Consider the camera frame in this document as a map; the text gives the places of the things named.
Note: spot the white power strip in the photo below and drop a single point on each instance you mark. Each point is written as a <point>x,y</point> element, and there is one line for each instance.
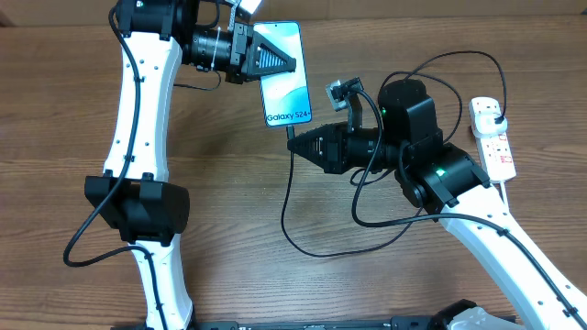
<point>495,152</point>

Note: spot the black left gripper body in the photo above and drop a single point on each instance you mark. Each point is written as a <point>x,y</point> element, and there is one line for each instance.
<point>238,73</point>

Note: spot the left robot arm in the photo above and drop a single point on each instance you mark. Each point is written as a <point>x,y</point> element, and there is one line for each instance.
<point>133,194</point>

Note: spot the white charger plug adapter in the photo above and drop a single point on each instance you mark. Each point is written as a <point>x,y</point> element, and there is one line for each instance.
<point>485,126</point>

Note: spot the blue Galaxy smartphone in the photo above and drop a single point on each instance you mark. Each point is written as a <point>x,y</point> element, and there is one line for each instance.
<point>285,96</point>

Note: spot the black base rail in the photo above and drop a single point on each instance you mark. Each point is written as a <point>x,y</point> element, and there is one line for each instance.
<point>395,323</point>

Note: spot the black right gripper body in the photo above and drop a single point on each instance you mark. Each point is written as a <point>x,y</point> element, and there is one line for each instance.
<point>370,148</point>

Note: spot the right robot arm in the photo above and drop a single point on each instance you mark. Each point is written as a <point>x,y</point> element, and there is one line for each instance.
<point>455,191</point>

